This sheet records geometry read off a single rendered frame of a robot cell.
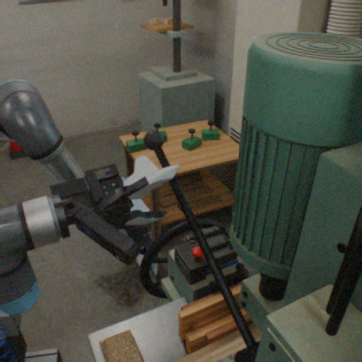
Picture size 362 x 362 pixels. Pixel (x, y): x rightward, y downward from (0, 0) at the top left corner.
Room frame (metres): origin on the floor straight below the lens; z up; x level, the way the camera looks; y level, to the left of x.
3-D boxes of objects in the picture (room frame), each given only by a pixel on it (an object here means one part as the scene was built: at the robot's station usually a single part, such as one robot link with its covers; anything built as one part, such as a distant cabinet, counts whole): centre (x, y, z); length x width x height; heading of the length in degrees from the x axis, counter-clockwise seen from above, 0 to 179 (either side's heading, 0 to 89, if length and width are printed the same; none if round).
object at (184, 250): (0.59, -0.05, 0.99); 0.13 x 0.11 x 0.06; 116
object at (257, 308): (0.41, -0.18, 1.00); 0.14 x 0.07 x 0.09; 26
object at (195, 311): (0.48, -0.11, 0.94); 0.25 x 0.01 x 0.08; 116
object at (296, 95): (0.43, -0.17, 1.32); 0.18 x 0.18 x 0.31
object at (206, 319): (0.46, -0.10, 0.93); 0.18 x 0.02 x 0.05; 116
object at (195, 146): (1.98, -0.01, 0.32); 0.66 x 0.57 x 0.64; 114
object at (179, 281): (0.59, -0.06, 0.92); 0.15 x 0.13 x 0.09; 116
